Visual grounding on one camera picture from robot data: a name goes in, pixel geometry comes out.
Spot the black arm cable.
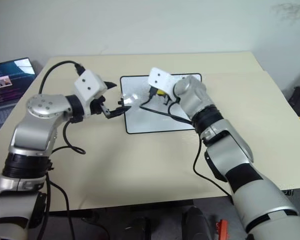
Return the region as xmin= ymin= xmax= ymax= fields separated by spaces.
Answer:
xmin=139 ymin=86 xmax=236 ymax=205
xmin=38 ymin=60 xmax=87 ymax=240

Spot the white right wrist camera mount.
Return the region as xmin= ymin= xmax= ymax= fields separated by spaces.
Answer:
xmin=147 ymin=66 xmax=182 ymax=97

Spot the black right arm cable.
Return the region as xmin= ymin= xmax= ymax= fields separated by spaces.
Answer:
xmin=139 ymin=86 xmax=236 ymax=205

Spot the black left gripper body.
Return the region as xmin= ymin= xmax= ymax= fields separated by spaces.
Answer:
xmin=89 ymin=95 xmax=108 ymax=116

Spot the open laptop computer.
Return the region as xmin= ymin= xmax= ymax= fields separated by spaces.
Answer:
xmin=0 ymin=57 xmax=38 ymax=141

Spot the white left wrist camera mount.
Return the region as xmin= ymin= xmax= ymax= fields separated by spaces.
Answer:
xmin=73 ymin=70 xmax=109 ymax=116

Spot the black table frame beam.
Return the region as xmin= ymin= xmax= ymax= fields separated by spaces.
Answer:
xmin=48 ymin=198 xmax=195 ymax=219

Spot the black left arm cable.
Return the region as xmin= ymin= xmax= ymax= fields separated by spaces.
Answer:
xmin=38 ymin=60 xmax=87 ymax=240

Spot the black-framed whiteboard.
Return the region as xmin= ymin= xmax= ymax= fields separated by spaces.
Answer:
xmin=119 ymin=72 xmax=203 ymax=135

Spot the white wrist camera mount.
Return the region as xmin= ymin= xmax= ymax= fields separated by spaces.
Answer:
xmin=73 ymin=70 xmax=109 ymax=116
xmin=147 ymin=66 xmax=182 ymax=97

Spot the dark rounded shape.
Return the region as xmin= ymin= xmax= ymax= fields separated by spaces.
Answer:
xmin=181 ymin=206 xmax=216 ymax=240

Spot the orange-red tool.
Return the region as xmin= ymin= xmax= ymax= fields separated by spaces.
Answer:
xmin=214 ymin=219 xmax=229 ymax=240

